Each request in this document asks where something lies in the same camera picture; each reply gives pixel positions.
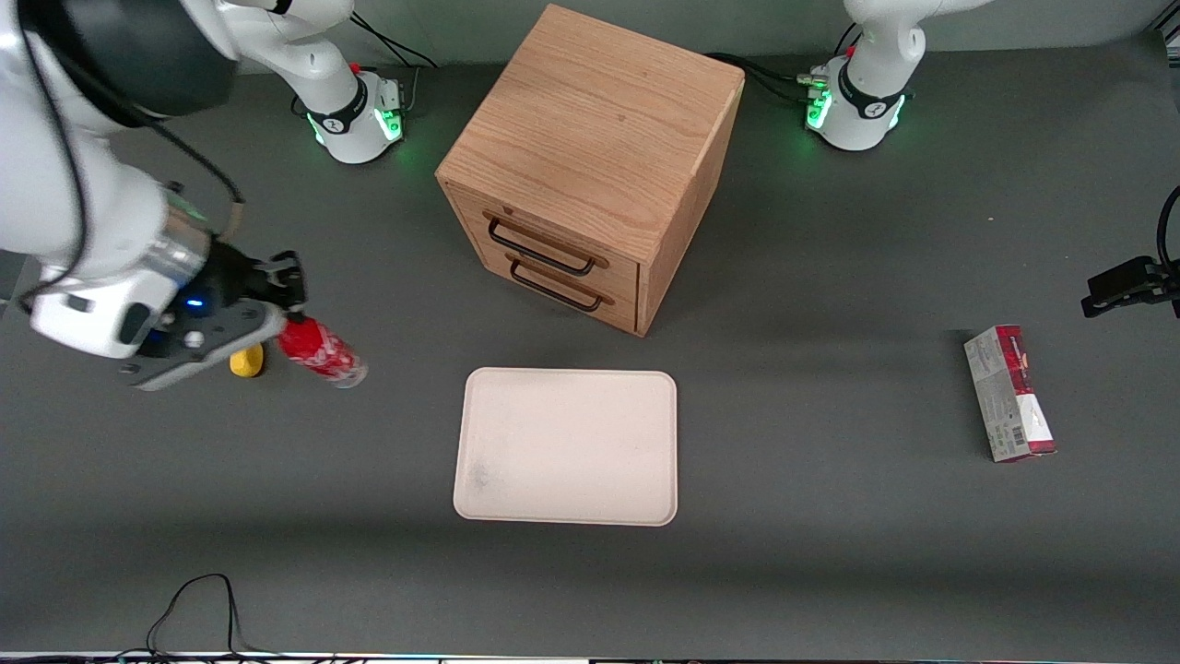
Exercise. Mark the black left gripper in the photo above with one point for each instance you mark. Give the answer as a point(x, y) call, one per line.
point(1123, 283)

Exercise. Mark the wooden two-drawer cabinet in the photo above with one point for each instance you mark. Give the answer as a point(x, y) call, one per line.
point(590, 120)

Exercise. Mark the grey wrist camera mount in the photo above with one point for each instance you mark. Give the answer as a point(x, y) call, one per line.
point(212, 341)

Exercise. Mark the cream plastic tray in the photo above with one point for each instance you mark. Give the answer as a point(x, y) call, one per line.
point(567, 447)

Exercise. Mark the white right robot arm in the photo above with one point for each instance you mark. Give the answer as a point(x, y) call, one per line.
point(46, 184)

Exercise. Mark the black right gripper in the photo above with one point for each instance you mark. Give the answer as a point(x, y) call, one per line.
point(227, 275)

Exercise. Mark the red coke bottle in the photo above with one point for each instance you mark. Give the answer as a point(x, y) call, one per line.
point(323, 355)

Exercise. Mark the yellow toy lemon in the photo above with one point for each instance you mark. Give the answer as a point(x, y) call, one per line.
point(247, 362)

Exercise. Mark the red plaid cardboard box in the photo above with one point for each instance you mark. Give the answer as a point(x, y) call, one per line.
point(1009, 397)

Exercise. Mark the wooden drawer front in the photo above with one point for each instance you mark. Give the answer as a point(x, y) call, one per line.
point(608, 277)
point(622, 309)

